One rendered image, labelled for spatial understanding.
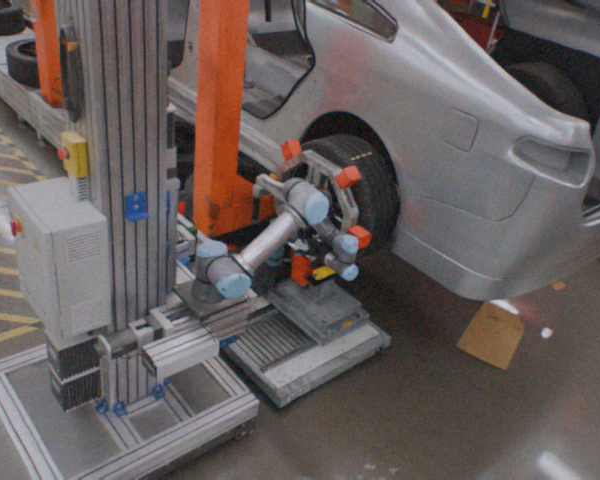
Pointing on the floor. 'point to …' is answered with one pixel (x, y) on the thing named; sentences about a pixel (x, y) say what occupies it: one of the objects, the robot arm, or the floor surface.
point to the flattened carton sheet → (492, 335)
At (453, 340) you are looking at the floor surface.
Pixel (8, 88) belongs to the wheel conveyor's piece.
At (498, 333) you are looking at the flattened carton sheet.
